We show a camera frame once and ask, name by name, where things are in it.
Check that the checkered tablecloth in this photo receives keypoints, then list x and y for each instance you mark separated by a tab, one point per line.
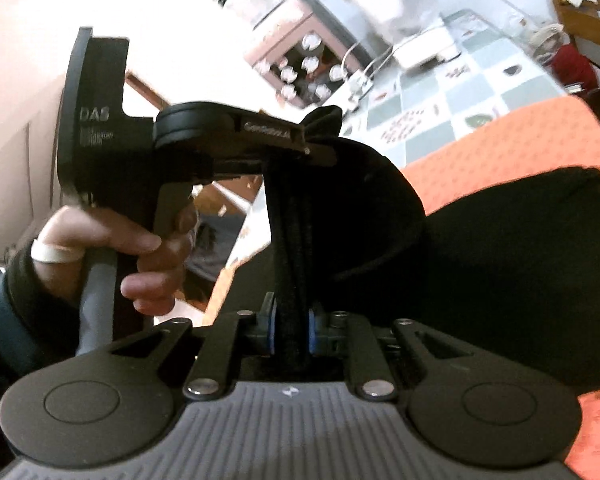
430	110

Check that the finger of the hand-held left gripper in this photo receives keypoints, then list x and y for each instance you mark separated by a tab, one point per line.
260	162

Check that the white plastic-wrapped appliance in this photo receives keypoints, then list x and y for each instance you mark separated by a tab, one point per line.
395	15

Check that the black pants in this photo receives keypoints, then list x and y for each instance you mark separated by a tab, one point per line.
480	285

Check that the red cloth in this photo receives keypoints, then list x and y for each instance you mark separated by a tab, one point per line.
572	67

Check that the person's left hand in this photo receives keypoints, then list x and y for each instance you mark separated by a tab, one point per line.
60	230

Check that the person's left forearm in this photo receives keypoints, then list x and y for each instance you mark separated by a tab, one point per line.
15	320

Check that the white power strip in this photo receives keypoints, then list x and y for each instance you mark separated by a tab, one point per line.
361	87

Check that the orange patterned mat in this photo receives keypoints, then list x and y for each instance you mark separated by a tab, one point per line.
505	150

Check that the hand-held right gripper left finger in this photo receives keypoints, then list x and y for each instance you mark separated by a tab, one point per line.
271	334

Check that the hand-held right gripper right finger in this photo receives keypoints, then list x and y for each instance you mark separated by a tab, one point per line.
312	336

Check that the brown water dispenser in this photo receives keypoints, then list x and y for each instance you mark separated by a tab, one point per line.
290	45

